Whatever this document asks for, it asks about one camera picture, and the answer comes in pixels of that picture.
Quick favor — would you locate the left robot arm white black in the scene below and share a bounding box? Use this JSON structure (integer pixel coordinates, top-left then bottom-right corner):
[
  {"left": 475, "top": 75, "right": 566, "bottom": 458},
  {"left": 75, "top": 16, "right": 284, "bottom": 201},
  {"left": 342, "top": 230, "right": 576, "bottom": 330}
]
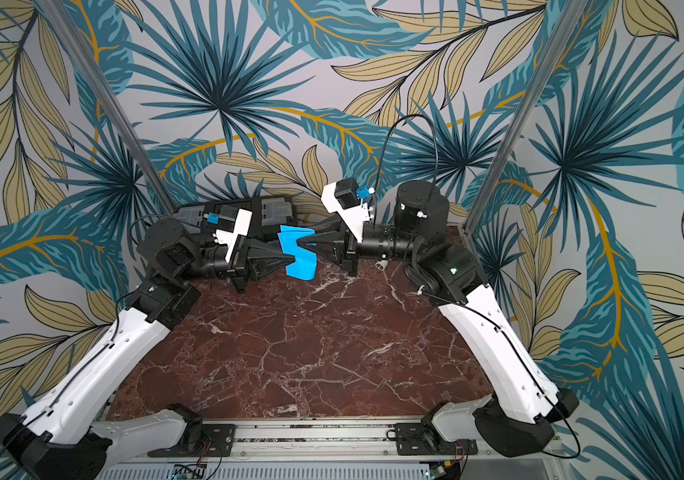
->
[{"left": 0, "top": 211, "right": 295, "bottom": 479}]

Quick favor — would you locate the aluminium corner post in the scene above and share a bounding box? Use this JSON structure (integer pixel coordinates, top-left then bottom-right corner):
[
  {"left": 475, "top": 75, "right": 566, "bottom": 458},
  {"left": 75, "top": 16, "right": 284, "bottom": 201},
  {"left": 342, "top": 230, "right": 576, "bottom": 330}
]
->
[
  {"left": 464, "top": 0, "right": 587, "bottom": 238},
  {"left": 39, "top": 0, "right": 177, "bottom": 215}
]

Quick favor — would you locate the aluminium front rail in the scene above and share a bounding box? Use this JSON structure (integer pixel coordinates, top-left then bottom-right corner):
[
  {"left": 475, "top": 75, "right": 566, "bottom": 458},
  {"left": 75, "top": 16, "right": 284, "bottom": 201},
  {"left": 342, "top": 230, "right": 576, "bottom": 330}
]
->
[{"left": 100, "top": 417, "right": 574, "bottom": 479}]

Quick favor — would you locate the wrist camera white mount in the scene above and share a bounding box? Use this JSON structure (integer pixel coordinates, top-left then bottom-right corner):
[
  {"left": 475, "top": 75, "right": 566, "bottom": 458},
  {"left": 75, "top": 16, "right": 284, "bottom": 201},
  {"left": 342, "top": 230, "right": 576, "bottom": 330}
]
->
[
  {"left": 321, "top": 178, "right": 375, "bottom": 242},
  {"left": 206, "top": 205, "right": 253, "bottom": 262}
]

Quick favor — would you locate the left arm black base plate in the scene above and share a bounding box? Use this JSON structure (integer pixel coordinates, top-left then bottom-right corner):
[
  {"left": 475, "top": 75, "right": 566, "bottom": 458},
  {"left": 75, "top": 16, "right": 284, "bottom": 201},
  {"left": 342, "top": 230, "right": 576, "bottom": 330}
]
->
[{"left": 163, "top": 423, "right": 237, "bottom": 458}]

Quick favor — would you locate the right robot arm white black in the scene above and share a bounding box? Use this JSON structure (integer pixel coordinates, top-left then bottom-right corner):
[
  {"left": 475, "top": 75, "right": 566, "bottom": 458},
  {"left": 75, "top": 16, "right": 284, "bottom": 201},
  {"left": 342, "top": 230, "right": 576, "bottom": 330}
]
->
[{"left": 297, "top": 178, "right": 579, "bottom": 458}]

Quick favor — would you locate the black grey toolbox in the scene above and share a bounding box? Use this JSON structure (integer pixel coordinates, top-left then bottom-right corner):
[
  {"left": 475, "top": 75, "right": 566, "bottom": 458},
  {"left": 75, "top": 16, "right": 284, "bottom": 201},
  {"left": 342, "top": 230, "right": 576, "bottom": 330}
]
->
[{"left": 173, "top": 196, "right": 298, "bottom": 243}]

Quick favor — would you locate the right aluminium corner post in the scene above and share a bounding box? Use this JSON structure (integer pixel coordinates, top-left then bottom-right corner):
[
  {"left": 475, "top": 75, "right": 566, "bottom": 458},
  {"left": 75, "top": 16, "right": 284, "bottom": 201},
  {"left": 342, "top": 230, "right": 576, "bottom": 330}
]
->
[{"left": 464, "top": 0, "right": 587, "bottom": 238}]

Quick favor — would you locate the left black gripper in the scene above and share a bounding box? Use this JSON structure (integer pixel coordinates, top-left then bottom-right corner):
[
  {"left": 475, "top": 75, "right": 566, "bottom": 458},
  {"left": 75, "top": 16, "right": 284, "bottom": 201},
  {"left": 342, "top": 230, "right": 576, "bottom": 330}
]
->
[{"left": 177, "top": 229, "right": 296, "bottom": 293}]

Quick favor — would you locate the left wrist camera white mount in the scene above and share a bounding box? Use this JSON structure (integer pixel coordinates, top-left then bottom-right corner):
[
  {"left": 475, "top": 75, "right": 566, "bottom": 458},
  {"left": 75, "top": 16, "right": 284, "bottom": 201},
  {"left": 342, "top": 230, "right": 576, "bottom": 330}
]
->
[{"left": 206, "top": 205, "right": 253, "bottom": 262}]

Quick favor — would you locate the left aluminium corner post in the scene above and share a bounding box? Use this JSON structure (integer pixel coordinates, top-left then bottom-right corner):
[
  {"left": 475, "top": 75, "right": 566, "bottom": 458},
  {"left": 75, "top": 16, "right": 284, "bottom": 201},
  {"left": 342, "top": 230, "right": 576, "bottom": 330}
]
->
[{"left": 39, "top": 0, "right": 177, "bottom": 215}]

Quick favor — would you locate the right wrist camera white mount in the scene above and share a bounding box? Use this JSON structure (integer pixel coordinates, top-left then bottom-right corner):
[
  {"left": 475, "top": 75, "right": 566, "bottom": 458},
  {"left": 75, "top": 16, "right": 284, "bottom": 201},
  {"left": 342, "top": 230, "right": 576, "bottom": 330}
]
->
[{"left": 321, "top": 178, "right": 375, "bottom": 242}]

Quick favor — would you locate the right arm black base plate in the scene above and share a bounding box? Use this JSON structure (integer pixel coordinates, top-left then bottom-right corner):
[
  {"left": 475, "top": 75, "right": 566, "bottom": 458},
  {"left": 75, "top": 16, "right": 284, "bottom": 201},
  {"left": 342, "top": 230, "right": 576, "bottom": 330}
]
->
[{"left": 386, "top": 423, "right": 478, "bottom": 458}]

